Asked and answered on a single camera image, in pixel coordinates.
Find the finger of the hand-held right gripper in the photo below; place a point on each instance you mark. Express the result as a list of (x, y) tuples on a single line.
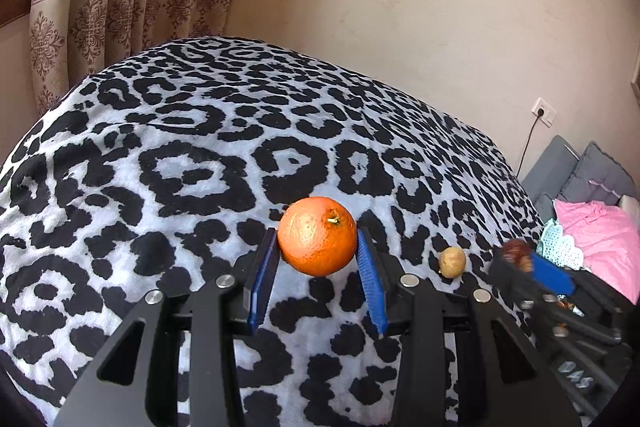
[(520, 289), (552, 274)]

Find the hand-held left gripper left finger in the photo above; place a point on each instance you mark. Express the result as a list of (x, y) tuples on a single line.
[(265, 282)]

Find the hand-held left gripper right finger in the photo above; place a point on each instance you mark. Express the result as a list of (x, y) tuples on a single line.
[(372, 287)]

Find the light blue plastic lace basket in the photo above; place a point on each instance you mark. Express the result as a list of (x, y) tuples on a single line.
[(560, 247)]

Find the dark wrinkled passion fruit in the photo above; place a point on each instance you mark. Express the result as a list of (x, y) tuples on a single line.
[(517, 253)]

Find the small mandarin orange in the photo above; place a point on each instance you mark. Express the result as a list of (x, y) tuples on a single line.
[(316, 237)]

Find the pink blanket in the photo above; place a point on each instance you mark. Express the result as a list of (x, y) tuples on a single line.
[(605, 242)]

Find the small yellow-brown longan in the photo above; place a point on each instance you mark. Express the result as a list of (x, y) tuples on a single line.
[(452, 262)]

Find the grey padded headboard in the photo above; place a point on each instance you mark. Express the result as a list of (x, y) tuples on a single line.
[(545, 177)]

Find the grey cushion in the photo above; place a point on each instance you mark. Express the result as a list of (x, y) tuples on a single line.
[(600, 177)]

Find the black and white leopard blanket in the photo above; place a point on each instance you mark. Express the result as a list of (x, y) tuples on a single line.
[(200, 157)]

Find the white wall socket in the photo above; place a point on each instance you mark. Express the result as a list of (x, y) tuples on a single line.
[(544, 111)]

